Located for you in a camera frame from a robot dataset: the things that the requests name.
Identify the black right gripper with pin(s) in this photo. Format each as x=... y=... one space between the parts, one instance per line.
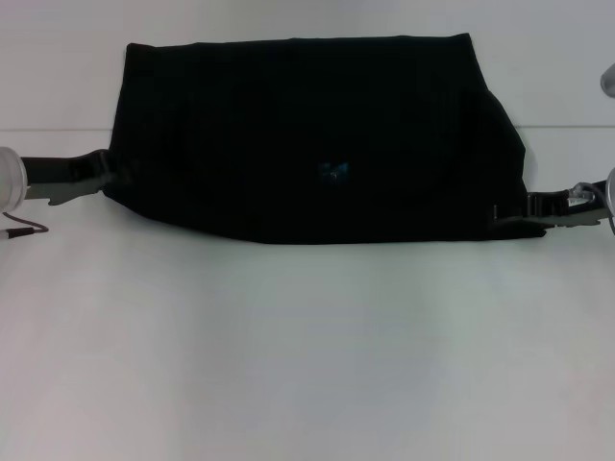
x=567 y=209

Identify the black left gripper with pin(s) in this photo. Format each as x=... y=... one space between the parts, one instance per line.
x=62 y=175

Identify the black t-shirt with FREE! print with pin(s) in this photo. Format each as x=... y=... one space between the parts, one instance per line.
x=312 y=144

